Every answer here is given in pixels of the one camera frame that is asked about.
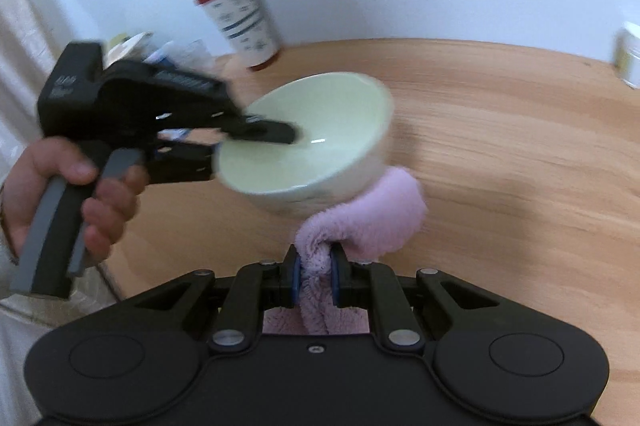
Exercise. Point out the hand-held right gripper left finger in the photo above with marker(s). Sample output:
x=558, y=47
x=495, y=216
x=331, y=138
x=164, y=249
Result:
x=297, y=277

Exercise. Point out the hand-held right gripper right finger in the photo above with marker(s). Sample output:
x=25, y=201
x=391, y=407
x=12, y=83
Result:
x=334, y=277

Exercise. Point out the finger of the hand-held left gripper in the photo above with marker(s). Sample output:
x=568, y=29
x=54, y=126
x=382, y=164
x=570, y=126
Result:
x=185, y=161
x=265, y=131

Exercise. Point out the pale green ceramic bowl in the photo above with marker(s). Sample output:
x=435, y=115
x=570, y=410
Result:
x=310, y=125

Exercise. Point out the pink fuzzy cloth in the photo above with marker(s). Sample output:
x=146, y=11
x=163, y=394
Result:
x=370, y=221

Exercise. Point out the person's left hand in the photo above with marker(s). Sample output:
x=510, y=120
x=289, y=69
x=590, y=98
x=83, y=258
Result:
x=27, y=186

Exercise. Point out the white yellow box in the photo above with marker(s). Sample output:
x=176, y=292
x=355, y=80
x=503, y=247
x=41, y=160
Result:
x=125, y=45

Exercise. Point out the white blue packet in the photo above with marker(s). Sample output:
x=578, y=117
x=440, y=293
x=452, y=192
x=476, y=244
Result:
x=180, y=53

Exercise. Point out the white patterned canister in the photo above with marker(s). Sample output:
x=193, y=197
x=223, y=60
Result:
x=240, y=20

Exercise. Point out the white curtain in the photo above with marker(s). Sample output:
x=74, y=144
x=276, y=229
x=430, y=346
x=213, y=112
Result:
x=20, y=55

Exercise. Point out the small white jar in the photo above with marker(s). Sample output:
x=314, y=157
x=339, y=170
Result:
x=631, y=55

